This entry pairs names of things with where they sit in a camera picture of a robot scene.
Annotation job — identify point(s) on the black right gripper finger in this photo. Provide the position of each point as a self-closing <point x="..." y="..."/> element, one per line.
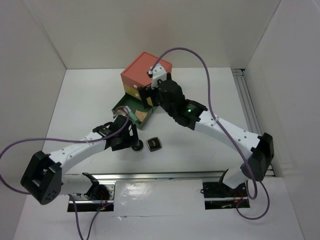
<point x="145" y="94"/>
<point x="168" y="76"/>

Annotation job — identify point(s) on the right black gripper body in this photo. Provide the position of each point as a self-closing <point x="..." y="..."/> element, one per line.
<point x="165" y="106"/>

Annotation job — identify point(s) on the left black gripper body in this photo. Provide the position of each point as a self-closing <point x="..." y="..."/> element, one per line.
<point x="125" y="140"/>

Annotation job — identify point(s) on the yellow drawer unit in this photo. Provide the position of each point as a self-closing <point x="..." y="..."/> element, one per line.
<point x="132" y="90"/>

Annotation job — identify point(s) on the beige square palette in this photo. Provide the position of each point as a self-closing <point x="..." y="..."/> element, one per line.
<point x="141" y="115"/>

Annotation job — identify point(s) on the green bottom drawer unit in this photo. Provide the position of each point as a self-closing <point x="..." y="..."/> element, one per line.
<point x="134" y="105"/>

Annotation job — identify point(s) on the mint green bottle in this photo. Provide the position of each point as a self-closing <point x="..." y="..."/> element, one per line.
<point x="132" y="116"/>

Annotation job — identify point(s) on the black round cushion compact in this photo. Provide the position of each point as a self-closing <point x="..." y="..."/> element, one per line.
<point x="139" y="147"/>

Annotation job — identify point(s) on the beige foundation bottle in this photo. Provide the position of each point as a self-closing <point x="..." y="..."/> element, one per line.
<point x="121" y="111"/>

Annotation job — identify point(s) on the red top drawer unit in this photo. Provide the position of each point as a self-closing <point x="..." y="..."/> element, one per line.
<point x="136" y="74"/>

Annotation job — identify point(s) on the black square gold compact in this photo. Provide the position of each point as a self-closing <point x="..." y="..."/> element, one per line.
<point x="154" y="144"/>

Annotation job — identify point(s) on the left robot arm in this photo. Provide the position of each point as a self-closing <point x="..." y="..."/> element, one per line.
<point x="46" y="176"/>

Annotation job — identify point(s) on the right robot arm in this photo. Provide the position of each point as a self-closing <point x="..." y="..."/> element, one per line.
<point x="233" y="136"/>

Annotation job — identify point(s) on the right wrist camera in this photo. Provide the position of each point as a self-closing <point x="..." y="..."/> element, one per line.
<point x="157" y="74"/>

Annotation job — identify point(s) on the front aluminium rail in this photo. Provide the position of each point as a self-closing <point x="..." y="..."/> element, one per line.
<point x="216" y="175"/>

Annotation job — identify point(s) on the aluminium table rail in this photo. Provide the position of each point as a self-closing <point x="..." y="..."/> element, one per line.
<point x="252" y="120"/>

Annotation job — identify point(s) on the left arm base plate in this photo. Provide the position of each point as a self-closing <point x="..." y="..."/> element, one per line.
<point x="102" y="199"/>

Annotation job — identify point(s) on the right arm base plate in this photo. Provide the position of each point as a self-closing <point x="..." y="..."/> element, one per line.
<point x="218" y="196"/>

